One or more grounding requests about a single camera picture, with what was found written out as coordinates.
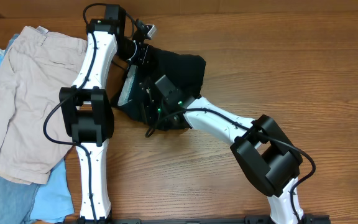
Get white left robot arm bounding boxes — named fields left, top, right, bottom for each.
left=59, top=4, right=156, bottom=223

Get beige khaki shorts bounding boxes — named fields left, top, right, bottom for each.
left=0, top=26, right=87, bottom=184

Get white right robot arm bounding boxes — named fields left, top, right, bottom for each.
left=146, top=75, right=304, bottom=223

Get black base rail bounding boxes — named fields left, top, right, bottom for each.
left=111, top=214, right=331, bottom=224

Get blue denim jeans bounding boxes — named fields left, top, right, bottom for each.
left=0, top=177, right=40, bottom=224

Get light blue shirt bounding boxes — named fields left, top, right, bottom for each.
left=0, top=35, right=74, bottom=223

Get black shorts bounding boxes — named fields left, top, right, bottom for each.
left=110, top=48, right=206, bottom=131

